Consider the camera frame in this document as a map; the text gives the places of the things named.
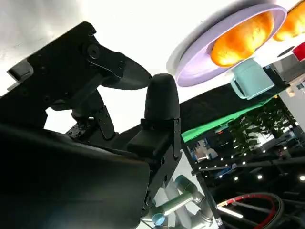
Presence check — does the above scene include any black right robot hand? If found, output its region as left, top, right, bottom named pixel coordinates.
left=0, top=21, right=183, bottom=229

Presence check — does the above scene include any green cloth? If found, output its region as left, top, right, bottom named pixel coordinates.
left=181, top=95, right=284, bottom=144

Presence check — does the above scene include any black backdrop cloth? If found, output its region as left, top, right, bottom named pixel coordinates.
left=178, top=80, right=290, bottom=139

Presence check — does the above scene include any lilac plate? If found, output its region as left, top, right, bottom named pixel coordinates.
left=175, top=3, right=288, bottom=88

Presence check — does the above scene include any green plant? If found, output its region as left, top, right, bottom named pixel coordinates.
left=228, top=97, right=298, bottom=156

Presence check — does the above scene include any pale green mug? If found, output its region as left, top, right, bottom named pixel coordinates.
left=230, top=59, right=277, bottom=101

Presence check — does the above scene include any red box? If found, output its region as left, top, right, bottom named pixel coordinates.
left=292, top=42, right=305, bottom=62

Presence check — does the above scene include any red cable loop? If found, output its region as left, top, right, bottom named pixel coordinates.
left=218, top=192, right=277, bottom=229

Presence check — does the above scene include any black hose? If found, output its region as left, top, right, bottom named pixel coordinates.
left=238, top=192, right=286, bottom=229

